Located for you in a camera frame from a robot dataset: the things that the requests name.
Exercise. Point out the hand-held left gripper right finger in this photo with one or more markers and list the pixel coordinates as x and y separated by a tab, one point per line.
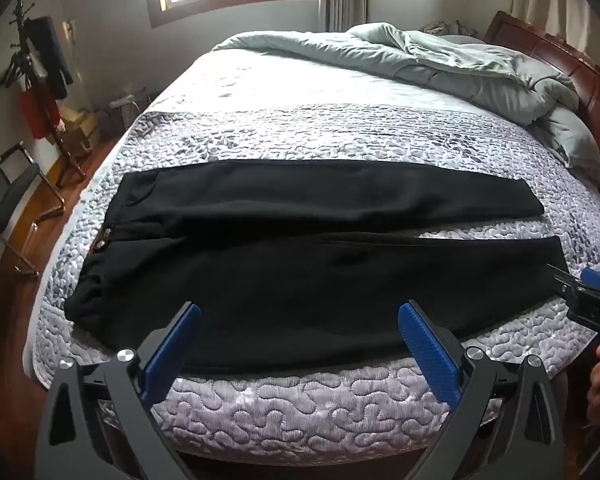
427	355

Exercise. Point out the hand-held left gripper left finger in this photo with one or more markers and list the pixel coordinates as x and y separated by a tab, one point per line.
175	350

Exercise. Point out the black pants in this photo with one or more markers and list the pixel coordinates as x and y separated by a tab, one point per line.
280	270

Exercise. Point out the person's right hand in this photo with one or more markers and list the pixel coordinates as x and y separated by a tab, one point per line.
599	385

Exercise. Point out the wooden headboard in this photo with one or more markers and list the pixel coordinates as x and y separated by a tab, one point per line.
555	45

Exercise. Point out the black mesh chair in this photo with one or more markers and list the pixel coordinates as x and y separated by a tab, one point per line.
10	185

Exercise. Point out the cardboard box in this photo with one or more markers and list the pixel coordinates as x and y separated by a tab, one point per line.
77	130

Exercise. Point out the bed with grey quilted cover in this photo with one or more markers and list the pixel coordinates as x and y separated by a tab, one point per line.
330	130

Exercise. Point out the wooden coat rack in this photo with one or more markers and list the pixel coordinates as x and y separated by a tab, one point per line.
56	132

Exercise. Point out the pale green duvet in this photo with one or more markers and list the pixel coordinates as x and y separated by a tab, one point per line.
430	60

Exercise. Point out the red hanging garment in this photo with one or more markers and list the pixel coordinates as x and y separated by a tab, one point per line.
37	115

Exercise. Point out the beige curtain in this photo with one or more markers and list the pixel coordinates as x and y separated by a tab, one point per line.
555	0

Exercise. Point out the bunch of clothes hangers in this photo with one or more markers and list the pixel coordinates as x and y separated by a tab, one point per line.
15	70

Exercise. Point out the black hanging jacket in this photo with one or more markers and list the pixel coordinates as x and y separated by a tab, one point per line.
47	50

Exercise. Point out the white wall switch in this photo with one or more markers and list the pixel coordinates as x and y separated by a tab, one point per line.
69	30

